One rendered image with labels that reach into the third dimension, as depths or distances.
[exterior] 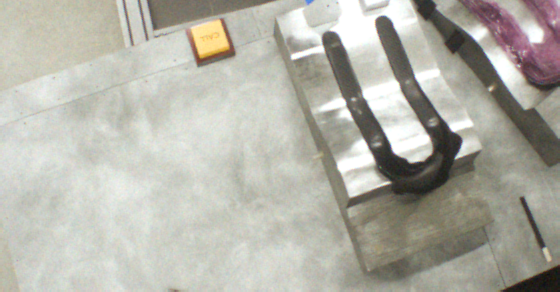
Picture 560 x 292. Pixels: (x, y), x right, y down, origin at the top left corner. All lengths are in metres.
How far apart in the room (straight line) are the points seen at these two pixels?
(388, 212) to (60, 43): 1.41
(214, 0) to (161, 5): 0.16
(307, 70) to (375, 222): 0.30
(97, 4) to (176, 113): 1.08
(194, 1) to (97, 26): 0.40
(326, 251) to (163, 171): 0.34
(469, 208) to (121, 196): 0.65
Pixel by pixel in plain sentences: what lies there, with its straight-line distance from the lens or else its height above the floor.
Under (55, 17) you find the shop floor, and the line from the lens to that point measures 2.39.
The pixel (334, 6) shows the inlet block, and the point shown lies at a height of 0.92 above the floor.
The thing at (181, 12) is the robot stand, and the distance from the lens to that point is 2.08.
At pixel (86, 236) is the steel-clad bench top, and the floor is 0.80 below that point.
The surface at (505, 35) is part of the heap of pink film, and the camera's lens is 1.37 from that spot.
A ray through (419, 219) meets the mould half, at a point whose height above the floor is 0.86.
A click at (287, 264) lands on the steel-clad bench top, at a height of 0.80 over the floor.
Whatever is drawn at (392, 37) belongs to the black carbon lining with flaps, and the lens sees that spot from 1.34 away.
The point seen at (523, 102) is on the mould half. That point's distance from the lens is 1.38.
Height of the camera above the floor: 2.08
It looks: 75 degrees down
